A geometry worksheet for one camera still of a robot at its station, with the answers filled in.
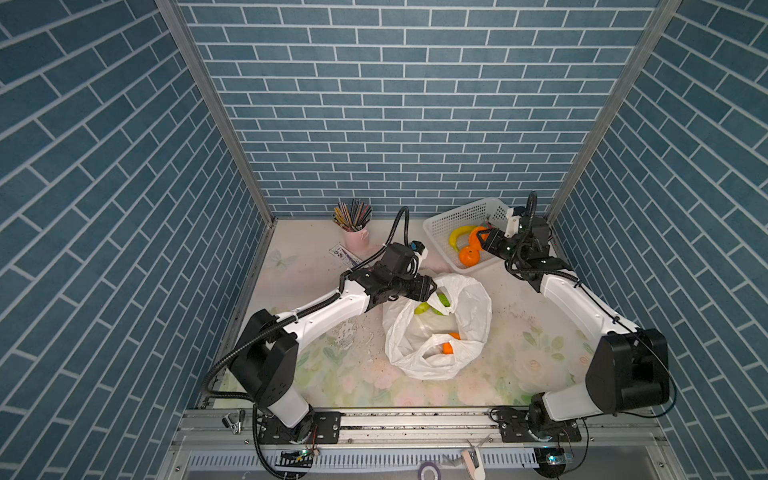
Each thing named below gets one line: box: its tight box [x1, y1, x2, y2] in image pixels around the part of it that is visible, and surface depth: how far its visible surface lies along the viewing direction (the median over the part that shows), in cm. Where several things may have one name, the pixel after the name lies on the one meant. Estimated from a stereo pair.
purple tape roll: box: [418, 461, 442, 480], surface depth 69 cm
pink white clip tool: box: [461, 447, 487, 480], surface depth 68 cm
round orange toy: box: [459, 246, 481, 267], surface depth 107 cm
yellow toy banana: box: [449, 225, 477, 252], surface depth 114 cm
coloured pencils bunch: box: [332, 199, 373, 232], surface depth 107 cm
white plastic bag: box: [382, 274, 492, 381], surface depth 82 cm
